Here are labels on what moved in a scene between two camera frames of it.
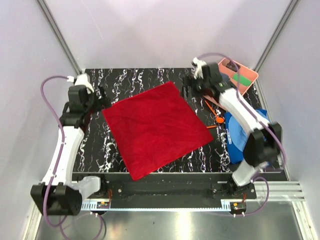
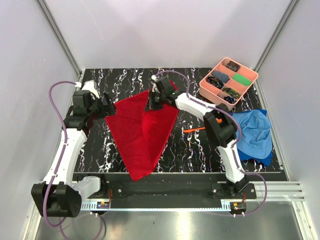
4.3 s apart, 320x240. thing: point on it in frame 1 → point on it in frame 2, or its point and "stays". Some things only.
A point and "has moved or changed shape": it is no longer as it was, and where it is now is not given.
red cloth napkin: [153, 129] has moved or changed shape
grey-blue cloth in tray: [224, 77] stays
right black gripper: [190, 81] → [151, 105]
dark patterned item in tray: [230, 65] stays
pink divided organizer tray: [247, 77] stays
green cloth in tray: [243, 80] stays
